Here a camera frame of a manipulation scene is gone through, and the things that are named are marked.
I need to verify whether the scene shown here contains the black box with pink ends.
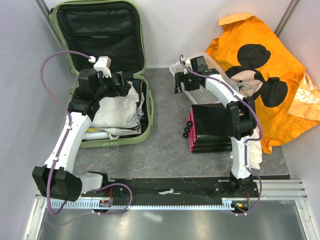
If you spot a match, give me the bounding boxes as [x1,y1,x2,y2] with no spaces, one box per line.
[183,103,232,154]

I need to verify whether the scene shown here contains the white tube with round cap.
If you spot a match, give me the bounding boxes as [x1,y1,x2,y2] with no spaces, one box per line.
[82,131,120,141]

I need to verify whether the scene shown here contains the grey white garment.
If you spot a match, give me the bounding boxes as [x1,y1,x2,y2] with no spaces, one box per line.
[90,80,145,131]

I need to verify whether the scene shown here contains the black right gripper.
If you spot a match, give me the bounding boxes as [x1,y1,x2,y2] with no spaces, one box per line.
[174,70,200,94]

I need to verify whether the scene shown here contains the yellow shorts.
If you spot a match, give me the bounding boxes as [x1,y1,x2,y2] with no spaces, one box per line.
[86,128,104,133]

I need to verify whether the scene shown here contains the slotted cable duct rail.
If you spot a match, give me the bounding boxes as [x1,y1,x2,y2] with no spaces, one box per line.
[46,198,252,211]

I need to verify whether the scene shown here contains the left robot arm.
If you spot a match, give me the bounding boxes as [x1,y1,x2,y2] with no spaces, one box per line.
[32,68,131,202]

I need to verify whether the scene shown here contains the white crumpled cloth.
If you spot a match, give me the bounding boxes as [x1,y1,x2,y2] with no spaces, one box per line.
[229,126,265,171]

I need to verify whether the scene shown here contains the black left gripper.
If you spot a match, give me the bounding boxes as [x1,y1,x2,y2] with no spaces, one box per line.
[93,71,131,101]

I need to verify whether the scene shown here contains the orange cartoon mouse cloth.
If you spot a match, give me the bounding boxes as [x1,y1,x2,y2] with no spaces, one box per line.
[206,13,320,154]

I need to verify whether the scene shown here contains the green hard-shell suitcase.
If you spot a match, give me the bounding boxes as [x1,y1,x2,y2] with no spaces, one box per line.
[49,0,154,148]

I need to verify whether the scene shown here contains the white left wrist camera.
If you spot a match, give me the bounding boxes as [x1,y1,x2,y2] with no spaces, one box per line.
[88,56,112,78]

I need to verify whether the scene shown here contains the white perforated plastic basket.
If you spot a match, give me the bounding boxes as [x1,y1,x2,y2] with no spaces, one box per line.
[169,53,241,105]

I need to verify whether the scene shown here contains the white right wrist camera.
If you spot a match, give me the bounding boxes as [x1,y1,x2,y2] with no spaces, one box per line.
[180,57,193,75]

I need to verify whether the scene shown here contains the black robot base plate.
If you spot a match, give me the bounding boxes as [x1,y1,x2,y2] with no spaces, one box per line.
[109,177,259,205]

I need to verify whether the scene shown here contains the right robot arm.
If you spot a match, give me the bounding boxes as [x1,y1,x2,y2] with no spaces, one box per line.
[173,55,262,197]

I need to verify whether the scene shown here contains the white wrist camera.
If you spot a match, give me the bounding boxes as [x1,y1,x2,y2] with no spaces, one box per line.
[88,56,112,78]
[180,57,193,75]

